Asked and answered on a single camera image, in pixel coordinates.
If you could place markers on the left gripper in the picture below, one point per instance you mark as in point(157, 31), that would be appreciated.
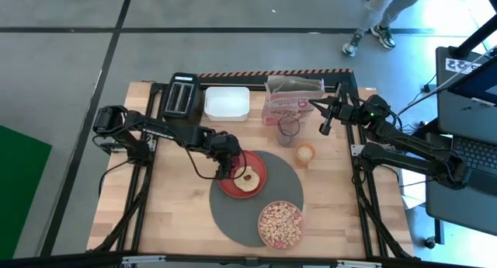
point(221, 147)

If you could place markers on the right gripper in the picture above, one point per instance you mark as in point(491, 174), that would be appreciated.
point(349, 113)

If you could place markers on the bagel with jam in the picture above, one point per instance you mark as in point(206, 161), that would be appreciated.
point(250, 184)

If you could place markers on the pink strawberry yogurt cereal box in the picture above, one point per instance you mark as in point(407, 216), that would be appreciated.
point(287, 105)

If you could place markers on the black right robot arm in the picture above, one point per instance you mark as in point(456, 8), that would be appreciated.
point(407, 143)

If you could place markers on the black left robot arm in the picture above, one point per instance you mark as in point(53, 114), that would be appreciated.
point(155, 128)

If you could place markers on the red round plate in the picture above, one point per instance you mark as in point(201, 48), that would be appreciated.
point(252, 161)

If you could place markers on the clear drinking glass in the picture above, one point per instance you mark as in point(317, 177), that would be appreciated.
point(288, 138)

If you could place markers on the small orange cup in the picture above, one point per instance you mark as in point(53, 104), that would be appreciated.
point(304, 154)

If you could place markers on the grey round woven placemat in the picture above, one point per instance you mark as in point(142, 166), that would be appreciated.
point(237, 221)

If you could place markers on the pink plastic bowl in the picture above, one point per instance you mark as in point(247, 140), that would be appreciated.
point(261, 225)

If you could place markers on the white plastic container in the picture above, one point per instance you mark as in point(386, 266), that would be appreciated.
point(227, 103)

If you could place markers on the orange black hazard stripe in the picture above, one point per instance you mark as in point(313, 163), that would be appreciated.
point(272, 72)

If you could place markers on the person's sneaker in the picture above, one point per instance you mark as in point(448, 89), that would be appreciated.
point(351, 46)
point(384, 37)

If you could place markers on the pile of cereal loops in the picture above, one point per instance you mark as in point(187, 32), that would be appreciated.
point(279, 225)

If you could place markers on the black two-slot toaster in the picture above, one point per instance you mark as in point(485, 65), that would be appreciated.
point(180, 97)

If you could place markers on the person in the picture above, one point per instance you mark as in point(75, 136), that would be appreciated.
point(382, 4)

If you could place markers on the white marker sheet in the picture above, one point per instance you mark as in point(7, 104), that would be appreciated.
point(458, 66)

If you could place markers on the grey laptop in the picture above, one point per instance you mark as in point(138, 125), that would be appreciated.
point(475, 153)

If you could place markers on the black caster wheel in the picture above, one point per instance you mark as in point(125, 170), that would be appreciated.
point(429, 242)

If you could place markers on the laptop computer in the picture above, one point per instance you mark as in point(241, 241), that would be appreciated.
point(458, 213)

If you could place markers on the black slanted pole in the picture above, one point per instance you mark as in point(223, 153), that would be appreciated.
point(475, 37)

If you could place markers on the green floor mat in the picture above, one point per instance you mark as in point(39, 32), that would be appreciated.
point(19, 190)

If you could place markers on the black aluminium table frame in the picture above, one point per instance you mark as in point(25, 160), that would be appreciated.
point(365, 206)

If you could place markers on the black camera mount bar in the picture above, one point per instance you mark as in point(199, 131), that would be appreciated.
point(77, 260)

